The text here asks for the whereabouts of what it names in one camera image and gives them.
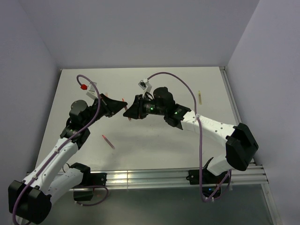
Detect aluminium rail frame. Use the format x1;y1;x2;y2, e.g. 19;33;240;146
21;67;282;225

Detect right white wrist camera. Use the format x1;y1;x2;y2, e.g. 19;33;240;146
138;78;152;92

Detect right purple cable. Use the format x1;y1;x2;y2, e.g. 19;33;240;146
146;71;233;203

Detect red pen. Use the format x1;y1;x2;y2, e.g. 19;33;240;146
102;135;115;149

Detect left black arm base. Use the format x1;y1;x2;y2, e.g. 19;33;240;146
73;172;109;207

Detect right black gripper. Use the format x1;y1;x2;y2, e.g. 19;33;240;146
123;94;166;120

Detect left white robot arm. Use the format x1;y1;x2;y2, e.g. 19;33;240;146
8;94;127;225

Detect purple cable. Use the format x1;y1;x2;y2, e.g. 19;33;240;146
11;74;110;223
146;71;233;203

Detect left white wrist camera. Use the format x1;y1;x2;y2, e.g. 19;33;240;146
86;82;98;100

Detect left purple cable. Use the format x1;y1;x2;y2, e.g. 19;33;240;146
11;74;110;223

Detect yellow pen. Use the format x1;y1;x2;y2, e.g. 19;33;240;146
198;91;202;105

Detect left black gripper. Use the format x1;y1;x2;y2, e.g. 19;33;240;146
83;93;127;128

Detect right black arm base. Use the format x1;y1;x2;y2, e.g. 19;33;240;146
186;169;227;198

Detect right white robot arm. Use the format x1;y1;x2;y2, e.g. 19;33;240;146
123;87;259;183

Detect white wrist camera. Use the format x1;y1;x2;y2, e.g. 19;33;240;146
86;82;98;100
138;78;152;92

